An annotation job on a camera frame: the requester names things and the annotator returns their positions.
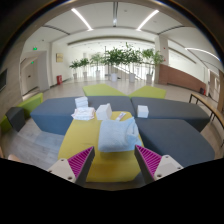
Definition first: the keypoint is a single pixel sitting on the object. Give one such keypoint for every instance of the wooden bench with black legs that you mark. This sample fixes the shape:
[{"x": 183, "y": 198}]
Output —
[{"x": 203, "y": 100}]

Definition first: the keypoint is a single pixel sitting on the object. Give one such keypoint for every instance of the green ottoman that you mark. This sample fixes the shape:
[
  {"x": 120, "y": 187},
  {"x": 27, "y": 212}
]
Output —
[
  {"x": 103, "y": 90},
  {"x": 148, "y": 92},
  {"x": 31, "y": 103}
]

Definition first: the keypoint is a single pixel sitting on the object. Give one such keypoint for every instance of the dark grey ottoman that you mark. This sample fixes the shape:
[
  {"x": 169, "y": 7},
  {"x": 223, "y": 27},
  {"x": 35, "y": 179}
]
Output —
[{"x": 15, "y": 118}]

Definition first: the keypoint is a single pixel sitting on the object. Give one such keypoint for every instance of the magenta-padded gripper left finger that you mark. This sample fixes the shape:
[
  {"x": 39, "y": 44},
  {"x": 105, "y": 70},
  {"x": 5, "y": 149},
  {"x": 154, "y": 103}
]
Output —
[{"x": 71, "y": 168}]

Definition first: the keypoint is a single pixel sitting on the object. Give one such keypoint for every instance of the beige round stool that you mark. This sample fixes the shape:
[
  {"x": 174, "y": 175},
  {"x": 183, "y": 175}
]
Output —
[{"x": 14, "y": 158}]

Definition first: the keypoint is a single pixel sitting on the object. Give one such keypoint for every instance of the light blue towel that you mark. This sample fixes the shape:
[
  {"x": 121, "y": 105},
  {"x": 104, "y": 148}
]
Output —
[{"x": 115, "y": 136}]

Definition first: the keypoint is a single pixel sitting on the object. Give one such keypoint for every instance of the group of potted plants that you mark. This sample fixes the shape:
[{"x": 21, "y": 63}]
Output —
[{"x": 116, "y": 58}]

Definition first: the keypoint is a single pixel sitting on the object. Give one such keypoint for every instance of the white tube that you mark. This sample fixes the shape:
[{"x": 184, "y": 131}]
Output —
[{"x": 120, "y": 116}]

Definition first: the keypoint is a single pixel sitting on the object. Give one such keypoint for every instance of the green exit sign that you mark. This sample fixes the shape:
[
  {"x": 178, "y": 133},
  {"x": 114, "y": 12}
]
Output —
[{"x": 34, "y": 48}]

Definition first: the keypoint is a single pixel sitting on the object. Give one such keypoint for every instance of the dark wall screen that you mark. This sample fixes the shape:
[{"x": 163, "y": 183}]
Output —
[{"x": 2, "y": 80}]

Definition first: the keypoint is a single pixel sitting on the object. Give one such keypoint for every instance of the red bin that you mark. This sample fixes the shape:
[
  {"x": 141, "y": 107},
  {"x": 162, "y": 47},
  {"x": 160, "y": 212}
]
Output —
[{"x": 59, "y": 80}]

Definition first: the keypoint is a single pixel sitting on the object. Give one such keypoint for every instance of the white wet wipes pack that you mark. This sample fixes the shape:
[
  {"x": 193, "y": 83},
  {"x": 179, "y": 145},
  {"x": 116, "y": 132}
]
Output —
[{"x": 83, "y": 113}]

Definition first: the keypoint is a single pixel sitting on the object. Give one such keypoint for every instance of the large blue-grey ottoman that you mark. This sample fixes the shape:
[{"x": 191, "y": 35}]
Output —
[
  {"x": 173, "y": 140},
  {"x": 53, "y": 113},
  {"x": 173, "y": 110}
]

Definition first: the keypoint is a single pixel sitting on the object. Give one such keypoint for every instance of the stack of white tissue packs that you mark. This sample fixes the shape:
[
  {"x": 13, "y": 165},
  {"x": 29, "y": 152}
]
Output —
[{"x": 81, "y": 102}]

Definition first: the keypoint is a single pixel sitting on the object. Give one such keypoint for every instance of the white tissue box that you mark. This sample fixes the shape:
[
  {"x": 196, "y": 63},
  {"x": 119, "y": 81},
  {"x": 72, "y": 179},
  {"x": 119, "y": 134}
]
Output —
[{"x": 103, "y": 112}]

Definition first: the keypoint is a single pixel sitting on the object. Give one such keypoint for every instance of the yellow ottoman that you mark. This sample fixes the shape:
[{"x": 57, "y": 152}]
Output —
[{"x": 80, "y": 140}]

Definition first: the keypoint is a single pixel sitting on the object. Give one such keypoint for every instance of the group of ceiling strip lights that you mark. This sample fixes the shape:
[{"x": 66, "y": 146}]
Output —
[{"x": 81, "y": 19}]

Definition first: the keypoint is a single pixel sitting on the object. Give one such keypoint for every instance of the small white cube box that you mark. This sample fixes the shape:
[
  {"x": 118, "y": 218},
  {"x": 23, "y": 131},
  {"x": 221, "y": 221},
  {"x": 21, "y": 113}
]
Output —
[{"x": 142, "y": 111}]

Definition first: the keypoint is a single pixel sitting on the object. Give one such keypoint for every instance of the yellowish wall picture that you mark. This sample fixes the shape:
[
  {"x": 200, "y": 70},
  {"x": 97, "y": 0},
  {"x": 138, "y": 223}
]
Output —
[{"x": 59, "y": 57}]

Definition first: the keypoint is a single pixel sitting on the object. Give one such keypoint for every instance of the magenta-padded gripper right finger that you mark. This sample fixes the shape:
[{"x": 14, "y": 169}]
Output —
[{"x": 157, "y": 166}]

